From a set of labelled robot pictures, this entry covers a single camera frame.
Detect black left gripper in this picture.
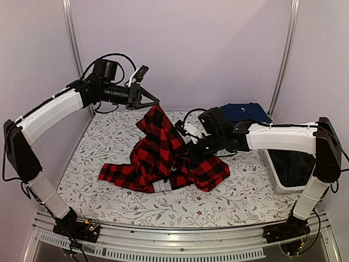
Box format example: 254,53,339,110
101,82,159,110

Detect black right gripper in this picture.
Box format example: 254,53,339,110
179,132,225,164

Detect red black plaid shirt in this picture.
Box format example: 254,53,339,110
98,105,230,193

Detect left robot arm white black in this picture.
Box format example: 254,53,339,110
3,54,159,237

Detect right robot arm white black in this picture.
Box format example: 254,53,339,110
180,107,344,238

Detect white plastic laundry basket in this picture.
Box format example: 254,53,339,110
260,150,306,195

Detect folded navy blue shirt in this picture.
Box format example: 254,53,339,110
220,103,272,126

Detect floral patterned table cloth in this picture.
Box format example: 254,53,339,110
57,111,298,228

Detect dark green plaid garment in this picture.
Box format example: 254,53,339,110
267,150,316,187

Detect aluminium front rail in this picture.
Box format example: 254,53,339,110
23,211,344,261

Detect left aluminium frame post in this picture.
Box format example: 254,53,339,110
61,0,92,115

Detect aluminium frame post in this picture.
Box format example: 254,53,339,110
268,0,300,118
61,0,92,115

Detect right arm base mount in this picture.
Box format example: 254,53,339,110
262,215,310,257

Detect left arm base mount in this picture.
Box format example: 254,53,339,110
53,207,100,243

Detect right aluminium frame post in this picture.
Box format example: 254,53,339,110
268,0,300,118

